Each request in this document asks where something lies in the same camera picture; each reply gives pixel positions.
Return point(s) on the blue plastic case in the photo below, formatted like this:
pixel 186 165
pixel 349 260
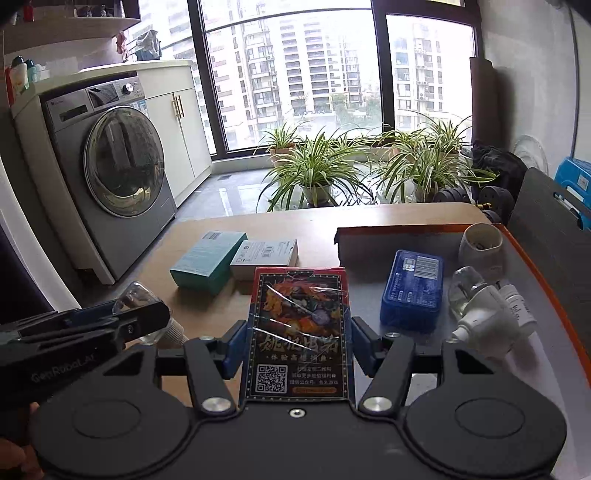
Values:
pixel 413 294

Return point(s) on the brown rolled mat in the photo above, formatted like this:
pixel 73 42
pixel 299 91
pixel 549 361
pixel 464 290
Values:
pixel 485 103

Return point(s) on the spider plant front right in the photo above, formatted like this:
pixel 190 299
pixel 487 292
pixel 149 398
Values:
pixel 429 159

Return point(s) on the black dumbbell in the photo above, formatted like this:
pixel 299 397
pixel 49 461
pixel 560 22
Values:
pixel 494 202

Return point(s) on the spider plant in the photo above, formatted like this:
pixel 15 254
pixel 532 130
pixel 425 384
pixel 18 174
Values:
pixel 279 141
pixel 429 159
pixel 322 171

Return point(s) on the blue plastic stool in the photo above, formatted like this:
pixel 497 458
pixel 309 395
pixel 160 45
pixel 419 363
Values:
pixel 575 174

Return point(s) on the white pill bottle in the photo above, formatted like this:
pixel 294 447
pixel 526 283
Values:
pixel 520 309

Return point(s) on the white fan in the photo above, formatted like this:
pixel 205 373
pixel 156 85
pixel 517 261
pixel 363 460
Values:
pixel 531 152

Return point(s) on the teal cardboard box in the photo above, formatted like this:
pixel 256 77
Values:
pixel 206 265

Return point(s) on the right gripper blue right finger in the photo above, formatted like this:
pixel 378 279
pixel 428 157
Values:
pixel 367 347

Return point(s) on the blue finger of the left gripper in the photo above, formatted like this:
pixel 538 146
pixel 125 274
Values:
pixel 115 336
pixel 60 324

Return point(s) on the spider plant front left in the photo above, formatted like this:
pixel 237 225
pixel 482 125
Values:
pixel 322 171

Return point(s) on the white oval plug-in socket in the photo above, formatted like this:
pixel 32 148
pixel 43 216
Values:
pixel 481 247

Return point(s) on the black bag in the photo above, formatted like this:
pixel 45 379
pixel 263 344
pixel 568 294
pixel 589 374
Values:
pixel 508 167

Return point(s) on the person left hand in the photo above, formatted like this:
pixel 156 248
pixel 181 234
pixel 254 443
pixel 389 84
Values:
pixel 18 461

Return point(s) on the colourful card box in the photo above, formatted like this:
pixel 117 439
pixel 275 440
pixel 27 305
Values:
pixel 299 337

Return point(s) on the bottles on washer top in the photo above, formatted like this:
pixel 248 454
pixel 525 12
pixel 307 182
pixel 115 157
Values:
pixel 21 74

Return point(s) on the grey washing machine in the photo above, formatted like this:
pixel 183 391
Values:
pixel 111 159

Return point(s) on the wall shelf with items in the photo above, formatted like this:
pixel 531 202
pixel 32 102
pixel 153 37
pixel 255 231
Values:
pixel 41 23

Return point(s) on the grey folding board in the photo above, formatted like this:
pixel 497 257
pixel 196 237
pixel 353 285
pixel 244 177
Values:
pixel 549 233

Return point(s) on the white power adapter box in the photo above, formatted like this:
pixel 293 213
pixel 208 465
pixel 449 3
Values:
pixel 255 253

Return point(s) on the cream cabinet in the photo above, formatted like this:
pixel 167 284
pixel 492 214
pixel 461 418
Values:
pixel 173 108

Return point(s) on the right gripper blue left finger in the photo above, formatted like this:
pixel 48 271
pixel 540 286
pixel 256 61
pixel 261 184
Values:
pixel 231 350

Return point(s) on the spider plant back left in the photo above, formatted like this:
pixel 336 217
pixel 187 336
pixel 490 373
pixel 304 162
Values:
pixel 279 141

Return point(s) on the orange grey cardboard tray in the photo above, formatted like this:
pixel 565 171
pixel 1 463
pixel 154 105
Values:
pixel 544 355

